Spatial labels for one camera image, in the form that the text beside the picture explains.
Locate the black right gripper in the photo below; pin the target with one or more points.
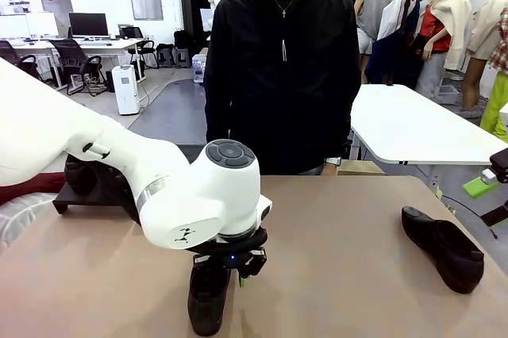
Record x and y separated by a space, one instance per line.
501 167

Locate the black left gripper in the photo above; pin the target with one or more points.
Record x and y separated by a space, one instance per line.
232 258

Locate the black slip-on ankle shoe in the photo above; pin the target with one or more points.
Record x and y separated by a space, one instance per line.
448 250
208 310

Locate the person's left forearm black sleeve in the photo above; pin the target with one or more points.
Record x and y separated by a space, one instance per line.
343 127

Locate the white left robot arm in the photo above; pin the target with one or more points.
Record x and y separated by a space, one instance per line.
119 143

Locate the black metal shoe stand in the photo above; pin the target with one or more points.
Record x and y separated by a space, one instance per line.
194 153
75 199

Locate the person's left hand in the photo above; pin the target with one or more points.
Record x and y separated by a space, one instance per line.
330 170

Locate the grey slippers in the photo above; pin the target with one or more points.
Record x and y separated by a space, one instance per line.
472 113

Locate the neon yellow trousers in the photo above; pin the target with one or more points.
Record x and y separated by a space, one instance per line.
498 108

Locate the grey plastic crate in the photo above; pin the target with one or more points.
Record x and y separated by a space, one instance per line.
448 94

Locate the white folding table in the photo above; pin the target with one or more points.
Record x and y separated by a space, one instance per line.
397 124

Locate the brown cardboard box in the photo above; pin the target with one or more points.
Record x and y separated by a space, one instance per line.
361 167

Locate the black bag under table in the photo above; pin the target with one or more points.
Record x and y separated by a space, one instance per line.
348 151

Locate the silver wristwatch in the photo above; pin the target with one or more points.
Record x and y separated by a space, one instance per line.
333 161

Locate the mannequin beige jacket bucket hat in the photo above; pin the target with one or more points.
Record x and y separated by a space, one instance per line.
490 24

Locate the mannequin red top cream jacket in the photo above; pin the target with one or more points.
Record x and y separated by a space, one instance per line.
456 16

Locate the mannequin in white navy garment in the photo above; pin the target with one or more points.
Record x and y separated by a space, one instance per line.
391 20

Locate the person in black jacket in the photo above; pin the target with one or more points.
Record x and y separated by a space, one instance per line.
278 76

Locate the clear water bottle pack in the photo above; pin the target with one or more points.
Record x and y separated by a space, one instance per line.
198 68

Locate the white air purifier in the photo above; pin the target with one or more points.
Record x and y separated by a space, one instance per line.
125 92

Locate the mannequin in grey tank top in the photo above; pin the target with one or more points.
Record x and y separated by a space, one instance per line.
371 8

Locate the white ribbed cover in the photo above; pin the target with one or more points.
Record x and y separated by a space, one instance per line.
20 223

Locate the small grey stool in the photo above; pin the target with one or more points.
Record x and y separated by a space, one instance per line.
183 58
166 58

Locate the dark red cloth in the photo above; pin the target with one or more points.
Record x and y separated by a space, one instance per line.
24 189

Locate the black backpack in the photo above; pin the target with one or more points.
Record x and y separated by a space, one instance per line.
183 40

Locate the long white office desk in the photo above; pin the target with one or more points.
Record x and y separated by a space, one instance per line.
115 43

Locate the black office chair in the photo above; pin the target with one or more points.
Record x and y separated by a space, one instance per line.
133 32
69 54
6 50

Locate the white background robot device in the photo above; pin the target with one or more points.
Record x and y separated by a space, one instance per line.
214 0

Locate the black computer monitor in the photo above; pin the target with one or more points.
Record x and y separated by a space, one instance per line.
88 24

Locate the white monitor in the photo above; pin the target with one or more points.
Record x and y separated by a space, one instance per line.
41 24
14 26

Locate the grey cabinet with red buttons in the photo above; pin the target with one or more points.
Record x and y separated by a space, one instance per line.
59 8

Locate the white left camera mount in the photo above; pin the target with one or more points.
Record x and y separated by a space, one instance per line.
265 207

